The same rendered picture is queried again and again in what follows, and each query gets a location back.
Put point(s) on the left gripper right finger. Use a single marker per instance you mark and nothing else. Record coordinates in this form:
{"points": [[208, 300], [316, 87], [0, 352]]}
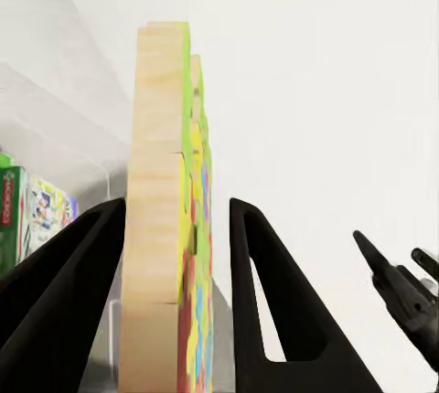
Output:
{"points": [[319, 356]]}

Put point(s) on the jigsaw puzzle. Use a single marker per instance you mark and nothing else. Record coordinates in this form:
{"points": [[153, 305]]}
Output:
{"points": [[166, 294]]}

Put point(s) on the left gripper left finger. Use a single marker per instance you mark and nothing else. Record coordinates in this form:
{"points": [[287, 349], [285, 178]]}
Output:
{"points": [[52, 302]]}

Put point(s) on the desk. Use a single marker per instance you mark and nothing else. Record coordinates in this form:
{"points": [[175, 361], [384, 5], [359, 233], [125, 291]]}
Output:
{"points": [[48, 42]]}

